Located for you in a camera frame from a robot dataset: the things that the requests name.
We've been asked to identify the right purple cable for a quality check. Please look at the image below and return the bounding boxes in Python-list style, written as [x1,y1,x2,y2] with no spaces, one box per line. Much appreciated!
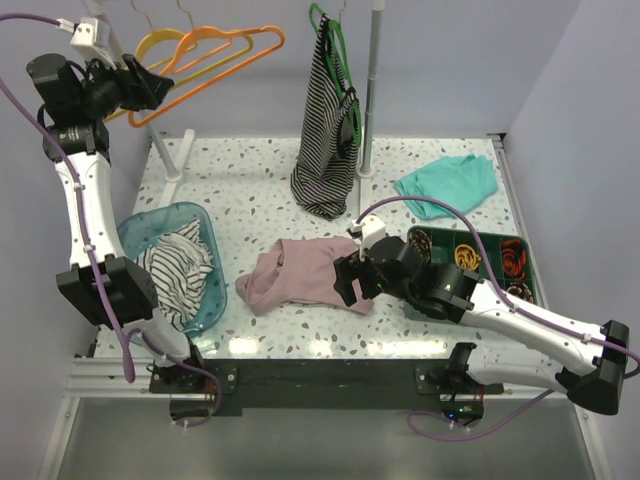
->
[349,195,640,441]

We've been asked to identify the black white patterned roll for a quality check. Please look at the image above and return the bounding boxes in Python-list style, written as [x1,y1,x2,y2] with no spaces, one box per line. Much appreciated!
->
[505,281,535,303]

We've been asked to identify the black white striped top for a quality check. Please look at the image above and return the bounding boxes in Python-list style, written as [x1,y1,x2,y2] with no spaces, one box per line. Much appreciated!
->
[290,16,360,222]

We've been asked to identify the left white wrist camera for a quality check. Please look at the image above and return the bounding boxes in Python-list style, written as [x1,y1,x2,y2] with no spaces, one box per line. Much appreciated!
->
[70,17,112,62]

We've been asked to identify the orange hanger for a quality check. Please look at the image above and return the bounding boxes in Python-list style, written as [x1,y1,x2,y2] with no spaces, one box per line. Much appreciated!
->
[127,24,286,128]

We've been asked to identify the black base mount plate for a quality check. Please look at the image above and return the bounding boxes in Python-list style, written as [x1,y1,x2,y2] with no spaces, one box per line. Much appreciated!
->
[149,344,505,429]

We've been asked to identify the green compartment tray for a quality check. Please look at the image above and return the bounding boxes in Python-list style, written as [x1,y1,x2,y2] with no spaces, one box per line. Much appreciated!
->
[407,227,537,304]

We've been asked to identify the teal plastic basin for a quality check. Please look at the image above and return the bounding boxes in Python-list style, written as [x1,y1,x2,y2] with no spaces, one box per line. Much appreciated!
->
[117,202,227,338]

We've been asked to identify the yellow hanger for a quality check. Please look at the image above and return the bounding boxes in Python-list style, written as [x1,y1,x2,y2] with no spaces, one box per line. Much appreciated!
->
[106,1,254,122]

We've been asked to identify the yellow rolled band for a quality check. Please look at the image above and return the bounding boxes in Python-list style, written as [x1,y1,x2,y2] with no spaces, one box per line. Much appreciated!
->
[454,244,482,271]

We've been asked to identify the white clothes rack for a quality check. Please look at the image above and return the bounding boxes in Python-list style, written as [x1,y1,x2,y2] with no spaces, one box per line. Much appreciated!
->
[82,0,389,227]

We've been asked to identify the pink tank top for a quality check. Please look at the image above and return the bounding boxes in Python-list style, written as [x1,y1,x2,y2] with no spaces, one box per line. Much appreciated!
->
[235,236,373,316]

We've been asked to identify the orange black rolled belt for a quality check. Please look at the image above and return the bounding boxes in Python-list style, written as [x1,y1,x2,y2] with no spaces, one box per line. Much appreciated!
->
[501,238,528,281]

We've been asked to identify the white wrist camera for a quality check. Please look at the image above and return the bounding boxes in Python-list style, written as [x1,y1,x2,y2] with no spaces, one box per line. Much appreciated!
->
[347,214,387,260]
[70,17,112,62]

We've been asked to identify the brown floral rolled belt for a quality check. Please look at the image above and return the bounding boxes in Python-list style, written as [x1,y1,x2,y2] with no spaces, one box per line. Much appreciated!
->
[408,230,432,264]

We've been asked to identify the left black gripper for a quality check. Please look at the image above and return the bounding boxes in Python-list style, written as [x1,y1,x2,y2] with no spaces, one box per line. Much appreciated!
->
[80,50,173,120]

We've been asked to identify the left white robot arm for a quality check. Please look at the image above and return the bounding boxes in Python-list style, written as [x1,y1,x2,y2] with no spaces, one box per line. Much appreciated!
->
[26,53,207,392]

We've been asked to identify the zebra striped garment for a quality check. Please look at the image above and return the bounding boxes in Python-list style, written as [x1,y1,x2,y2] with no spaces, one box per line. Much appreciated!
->
[135,219,215,331]

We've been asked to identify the green hanger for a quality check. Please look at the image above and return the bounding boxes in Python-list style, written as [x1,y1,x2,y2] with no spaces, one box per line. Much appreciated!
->
[303,2,362,149]

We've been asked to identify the teal cloth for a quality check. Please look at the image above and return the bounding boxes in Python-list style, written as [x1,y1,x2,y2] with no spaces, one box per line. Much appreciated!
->
[394,154,498,214]

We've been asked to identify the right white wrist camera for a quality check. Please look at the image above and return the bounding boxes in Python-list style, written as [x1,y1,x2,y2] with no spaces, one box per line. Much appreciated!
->
[347,214,387,260]

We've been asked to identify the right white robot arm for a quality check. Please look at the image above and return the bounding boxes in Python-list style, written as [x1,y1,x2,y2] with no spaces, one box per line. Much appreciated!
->
[334,236,630,415]

